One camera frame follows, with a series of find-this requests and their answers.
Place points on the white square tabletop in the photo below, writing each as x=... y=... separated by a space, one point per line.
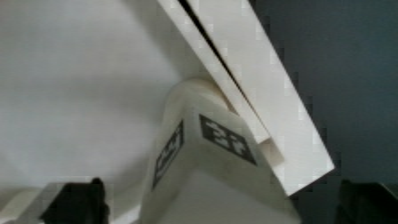
x=93 y=58

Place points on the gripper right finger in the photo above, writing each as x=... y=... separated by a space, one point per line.
x=366 y=203

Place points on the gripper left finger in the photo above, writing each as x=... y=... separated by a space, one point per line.
x=66 y=203

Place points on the white U-shaped obstacle fence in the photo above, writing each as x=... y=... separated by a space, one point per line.
x=299 y=156

